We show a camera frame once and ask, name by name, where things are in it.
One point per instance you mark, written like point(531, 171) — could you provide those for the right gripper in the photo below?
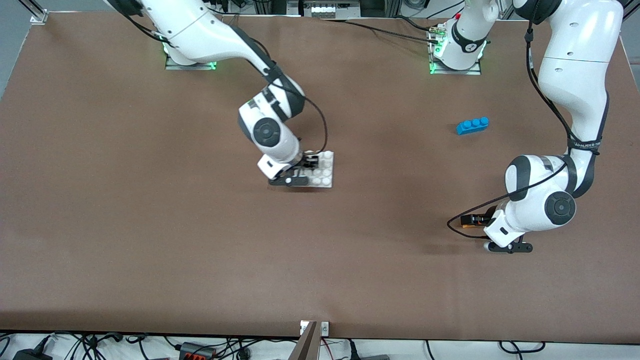
point(305, 159)

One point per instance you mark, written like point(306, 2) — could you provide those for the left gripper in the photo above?
point(486, 218)

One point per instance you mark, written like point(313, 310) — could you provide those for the yellow two-stud block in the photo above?
point(470, 226)

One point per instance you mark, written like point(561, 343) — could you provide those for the white studded base plate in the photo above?
point(325, 172)

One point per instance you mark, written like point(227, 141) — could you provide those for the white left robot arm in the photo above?
point(575, 75)

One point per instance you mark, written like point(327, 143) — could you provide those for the blue three-stud block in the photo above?
point(472, 126)

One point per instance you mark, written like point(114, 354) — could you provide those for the grey power strip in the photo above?
point(322, 10)

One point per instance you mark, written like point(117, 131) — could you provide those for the silver table edge clamp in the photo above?
point(325, 328)

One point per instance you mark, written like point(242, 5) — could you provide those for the dark grey box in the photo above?
point(375, 357)

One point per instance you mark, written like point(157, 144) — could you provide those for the black plug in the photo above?
point(354, 352)

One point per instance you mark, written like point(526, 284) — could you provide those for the black connector with orange levers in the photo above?
point(197, 352)

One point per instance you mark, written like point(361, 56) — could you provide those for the black power adapter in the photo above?
point(30, 356)

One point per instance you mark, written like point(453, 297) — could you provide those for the black right camera mount bracket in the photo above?
point(295, 180)

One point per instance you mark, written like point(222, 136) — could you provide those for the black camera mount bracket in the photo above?
point(515, 248)
point(295, 180)

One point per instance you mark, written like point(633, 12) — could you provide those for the black left camera mount bracket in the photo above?
point(515, 248)

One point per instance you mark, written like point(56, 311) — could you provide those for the grey-brown camera pole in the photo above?
point(306, 347)

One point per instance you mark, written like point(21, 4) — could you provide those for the silver table corner bracket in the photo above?
point(39, 19)

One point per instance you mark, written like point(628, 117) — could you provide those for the aluminium frame profile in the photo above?
point(32, 6)

